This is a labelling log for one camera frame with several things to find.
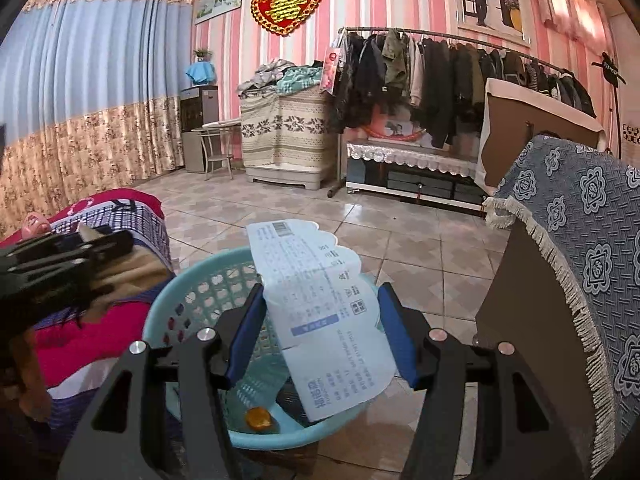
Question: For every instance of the red gold heart decoration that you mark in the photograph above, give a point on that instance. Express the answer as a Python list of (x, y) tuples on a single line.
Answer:
[(287, 5)]

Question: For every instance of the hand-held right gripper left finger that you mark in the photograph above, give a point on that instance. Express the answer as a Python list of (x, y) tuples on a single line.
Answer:
[(244, 340)]

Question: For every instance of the blue and floral curtain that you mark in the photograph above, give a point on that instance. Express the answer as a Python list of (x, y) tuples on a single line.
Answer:
[(90, 85)]

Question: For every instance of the small wooden stool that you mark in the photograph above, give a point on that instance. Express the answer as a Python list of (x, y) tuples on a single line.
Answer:
[(215, 130)]

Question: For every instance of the brown wooden cabinet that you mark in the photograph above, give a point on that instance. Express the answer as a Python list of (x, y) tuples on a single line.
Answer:
[(530, 335)]

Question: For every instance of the pink printed bag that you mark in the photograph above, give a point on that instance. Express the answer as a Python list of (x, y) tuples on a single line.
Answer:
[(331, 70)]

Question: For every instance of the striped red blue blanket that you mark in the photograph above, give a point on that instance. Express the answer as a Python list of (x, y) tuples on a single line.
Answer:
[(100, 355)]

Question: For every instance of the grey clothes pile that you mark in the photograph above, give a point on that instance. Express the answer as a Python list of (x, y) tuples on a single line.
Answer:
[(262, 77)]

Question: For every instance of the teal plaid cloth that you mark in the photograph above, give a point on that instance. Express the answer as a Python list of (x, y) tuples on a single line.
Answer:
[(300, 80)]

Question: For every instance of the orange round object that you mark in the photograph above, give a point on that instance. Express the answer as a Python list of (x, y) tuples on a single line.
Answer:
[(260, 419)]

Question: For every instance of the landscape wall picture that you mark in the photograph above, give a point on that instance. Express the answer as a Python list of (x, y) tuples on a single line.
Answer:
[(220, 2)]

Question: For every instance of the white appliance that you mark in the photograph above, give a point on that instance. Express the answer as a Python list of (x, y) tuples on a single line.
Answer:
[(287, 176)]

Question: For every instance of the metal clothes rack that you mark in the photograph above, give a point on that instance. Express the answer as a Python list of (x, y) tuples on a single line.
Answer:
[(450, 36)]

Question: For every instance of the brown wooden board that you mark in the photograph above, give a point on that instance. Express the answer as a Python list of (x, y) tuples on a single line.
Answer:
[(530, 130)]

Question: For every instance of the patterned beige cloth cover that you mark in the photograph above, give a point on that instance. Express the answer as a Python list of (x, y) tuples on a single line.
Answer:
[(285, 125)]

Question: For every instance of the small potted plant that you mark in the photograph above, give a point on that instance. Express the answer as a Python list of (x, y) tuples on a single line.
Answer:
[(202, 54)]

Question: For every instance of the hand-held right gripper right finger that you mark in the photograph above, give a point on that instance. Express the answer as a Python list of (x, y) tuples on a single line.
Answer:
[(401, 345)]

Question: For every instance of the red printed box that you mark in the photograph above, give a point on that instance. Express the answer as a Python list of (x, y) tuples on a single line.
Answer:
[(397, 130)]

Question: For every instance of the black TV cabinet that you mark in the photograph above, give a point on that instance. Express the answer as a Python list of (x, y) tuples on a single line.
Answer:
[(425, 185)]

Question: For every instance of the blue cloth cover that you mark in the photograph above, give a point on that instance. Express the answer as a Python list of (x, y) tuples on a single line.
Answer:
[(201, 72)]

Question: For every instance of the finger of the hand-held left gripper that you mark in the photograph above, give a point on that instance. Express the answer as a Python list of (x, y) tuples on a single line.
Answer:
[(75, 250), (55, 285)]

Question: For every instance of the light blue plastic basket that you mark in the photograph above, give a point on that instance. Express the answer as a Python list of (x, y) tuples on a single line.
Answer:
[(210, 290)]

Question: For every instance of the black floor stand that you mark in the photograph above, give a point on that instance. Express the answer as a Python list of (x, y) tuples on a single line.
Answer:
[(611, 72)]

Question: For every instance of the blue patterned fringed cloth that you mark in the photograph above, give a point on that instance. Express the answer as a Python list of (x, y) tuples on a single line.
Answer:
[(575, 220)]

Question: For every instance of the white lace cloth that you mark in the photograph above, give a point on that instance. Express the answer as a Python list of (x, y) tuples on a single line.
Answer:
[(400, 154)]

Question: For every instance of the row of hanging clothes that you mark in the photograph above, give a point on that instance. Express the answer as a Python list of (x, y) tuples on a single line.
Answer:
[(450, 80)]

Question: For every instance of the white printed packet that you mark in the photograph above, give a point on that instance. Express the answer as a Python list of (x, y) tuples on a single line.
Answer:
[(320, 300)]

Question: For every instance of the wall poster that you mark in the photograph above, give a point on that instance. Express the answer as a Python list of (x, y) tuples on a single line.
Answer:
[(492, 0)]

